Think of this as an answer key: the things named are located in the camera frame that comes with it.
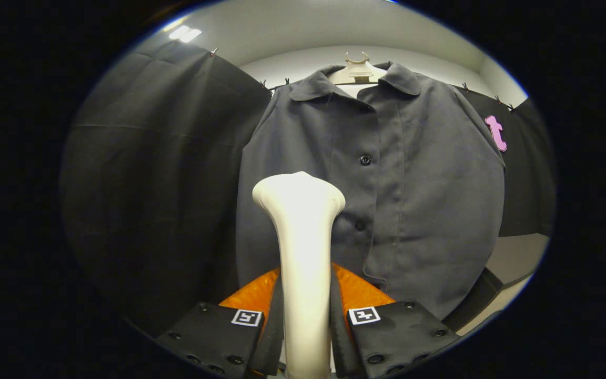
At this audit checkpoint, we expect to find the white inner cloth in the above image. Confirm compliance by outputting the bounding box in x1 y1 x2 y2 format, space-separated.
339 83 376 99

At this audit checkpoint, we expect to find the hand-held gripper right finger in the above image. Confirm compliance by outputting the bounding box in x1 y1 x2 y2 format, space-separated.
329 263 462 379

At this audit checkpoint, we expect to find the white garment steamer head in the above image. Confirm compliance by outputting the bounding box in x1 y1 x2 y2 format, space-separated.
251 171 346 379

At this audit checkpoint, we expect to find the dark grey button shirt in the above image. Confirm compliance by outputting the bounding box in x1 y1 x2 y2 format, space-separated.
235 60 507 322

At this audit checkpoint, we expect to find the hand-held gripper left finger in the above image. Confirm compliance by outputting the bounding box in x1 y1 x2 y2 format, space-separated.
155 267 287 379

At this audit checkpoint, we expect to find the grey cabinet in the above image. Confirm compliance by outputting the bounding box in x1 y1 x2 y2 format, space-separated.
441 233 551 335

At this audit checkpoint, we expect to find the cream plastic hanger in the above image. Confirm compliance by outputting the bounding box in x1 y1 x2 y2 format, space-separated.
328 51 388 86

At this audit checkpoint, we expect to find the black backdrop cloth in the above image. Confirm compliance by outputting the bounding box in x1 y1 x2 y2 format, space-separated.
59 38 557 338

